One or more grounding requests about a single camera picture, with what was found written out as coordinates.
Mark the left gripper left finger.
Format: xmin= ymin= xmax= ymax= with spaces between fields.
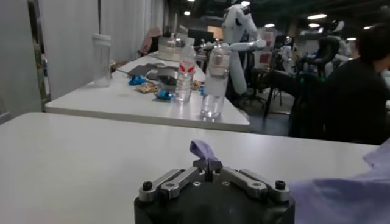
xmin=138 ymin=159 xmax=211 ymax=203

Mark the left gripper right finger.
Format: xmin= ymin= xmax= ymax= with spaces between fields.
xmin=210 ymin=159 xmax=291 ymax=203

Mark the purple t-shirt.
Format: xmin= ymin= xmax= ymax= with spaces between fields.
xmin=189 ymin=138 xmax=390 ymax=224

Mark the person in black clothes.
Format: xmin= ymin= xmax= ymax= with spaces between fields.
xmin=322 ymin=22 xmax=390 ymax=146

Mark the white rectangular table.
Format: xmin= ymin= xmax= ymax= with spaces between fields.
xmin=43 ymin=52 xmax=251 ymax=134

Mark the tan cracker packet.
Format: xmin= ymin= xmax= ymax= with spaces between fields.
xmin=135 ymin=82 xmax=160 ymax=94

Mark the water bottle with red label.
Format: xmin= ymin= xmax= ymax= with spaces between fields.
xmin=174 ymin=43 xmax=197 ymax=103

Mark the blue and white snack packet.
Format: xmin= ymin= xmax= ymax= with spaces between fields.
xmin=127 ymin=75 xmax=147 ymax=87

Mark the clear bottle with plain label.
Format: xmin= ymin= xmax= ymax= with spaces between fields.
xmin=199 ymin=41 xmax=232 ymax=120

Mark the closed dark laptop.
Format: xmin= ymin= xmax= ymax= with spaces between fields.
xmin=127 ymin=63 xmax=180 ymax=82

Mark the cream steamer pot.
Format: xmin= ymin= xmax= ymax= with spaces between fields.
xmin=157 ymin=32 xmax=184 ymax=62

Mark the white wheeled humanoid robot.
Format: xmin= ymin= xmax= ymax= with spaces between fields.
xmin=201 ymin=2 xmax=268 ymax=96

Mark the pink garment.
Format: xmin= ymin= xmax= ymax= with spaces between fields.
xmin=139 ymin=26 xmax=163 ymax=56

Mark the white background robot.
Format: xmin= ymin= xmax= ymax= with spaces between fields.
xmin=317 ymin=19 xmax=352 ymax=77

